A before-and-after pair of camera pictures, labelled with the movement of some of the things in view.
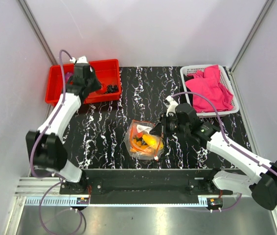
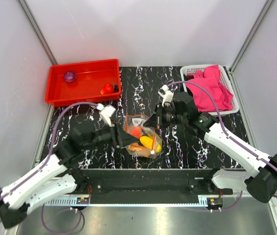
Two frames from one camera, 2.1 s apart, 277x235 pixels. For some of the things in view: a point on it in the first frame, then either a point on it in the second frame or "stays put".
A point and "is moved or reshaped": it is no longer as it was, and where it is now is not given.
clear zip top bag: x=141 y=143 is moved or reshaped
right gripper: x=160 y=129 to x=156 y=120
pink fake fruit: x=67 y=76 stays put
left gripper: x=98 y=85 to x=120 y=138
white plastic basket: x=224 y=79 stays put
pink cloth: x=207 y=84 stays put
